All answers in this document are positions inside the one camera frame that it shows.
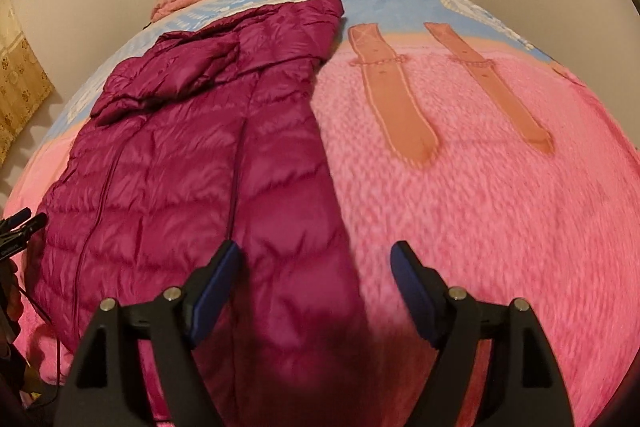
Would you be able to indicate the magenta quilted down jacket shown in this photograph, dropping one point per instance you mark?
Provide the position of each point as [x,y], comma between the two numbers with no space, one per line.
[175,157]

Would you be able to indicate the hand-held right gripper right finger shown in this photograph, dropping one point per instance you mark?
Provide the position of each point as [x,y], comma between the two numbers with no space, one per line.
[417,292]

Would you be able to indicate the bed with pink-blue cover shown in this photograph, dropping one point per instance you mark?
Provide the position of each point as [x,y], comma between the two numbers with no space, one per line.
[475,182]

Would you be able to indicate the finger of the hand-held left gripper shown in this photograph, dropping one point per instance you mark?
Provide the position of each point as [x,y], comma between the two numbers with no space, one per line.
[27,229]

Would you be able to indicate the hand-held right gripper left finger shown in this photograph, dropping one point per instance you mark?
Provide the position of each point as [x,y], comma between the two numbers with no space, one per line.
[215,287]

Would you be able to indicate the wide beige floral curtain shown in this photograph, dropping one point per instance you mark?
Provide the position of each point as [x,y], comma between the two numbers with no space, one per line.
[20,82]

